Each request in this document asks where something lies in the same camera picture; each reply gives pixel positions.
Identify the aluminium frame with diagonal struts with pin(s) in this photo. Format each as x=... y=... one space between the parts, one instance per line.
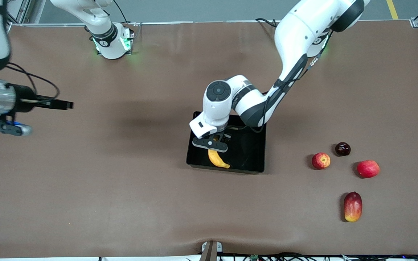
x=18 y=14

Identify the dark purple plum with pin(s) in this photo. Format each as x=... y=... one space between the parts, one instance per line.
x=343 y=149

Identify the silver table edge rail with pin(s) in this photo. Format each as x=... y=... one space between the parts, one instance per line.
x=194 y=22

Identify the brown table mat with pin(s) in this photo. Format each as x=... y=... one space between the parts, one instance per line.
x=122 y=181

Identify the yellow banana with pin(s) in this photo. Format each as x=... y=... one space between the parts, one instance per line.
x=216 y=159

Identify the black plastic tray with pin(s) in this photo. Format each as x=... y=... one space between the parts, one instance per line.
x=247 y=156

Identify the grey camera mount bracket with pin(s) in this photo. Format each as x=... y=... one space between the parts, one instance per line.
x=210 y=250

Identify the small red yellow apple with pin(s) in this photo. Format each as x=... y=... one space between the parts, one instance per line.
x=320 y=161

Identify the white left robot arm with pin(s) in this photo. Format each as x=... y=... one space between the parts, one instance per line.
x=299 y=32

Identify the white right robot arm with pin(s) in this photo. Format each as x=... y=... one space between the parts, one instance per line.
x=109 y=43

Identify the red round apple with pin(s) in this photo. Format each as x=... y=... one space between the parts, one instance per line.
x=368 y=169

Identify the red yellow mango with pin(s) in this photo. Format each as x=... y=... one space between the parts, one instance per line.
x=353 y=207

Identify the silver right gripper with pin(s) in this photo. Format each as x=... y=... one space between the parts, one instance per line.
x=24 y=99

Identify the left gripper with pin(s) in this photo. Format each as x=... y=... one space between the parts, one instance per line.
x=220 y=137

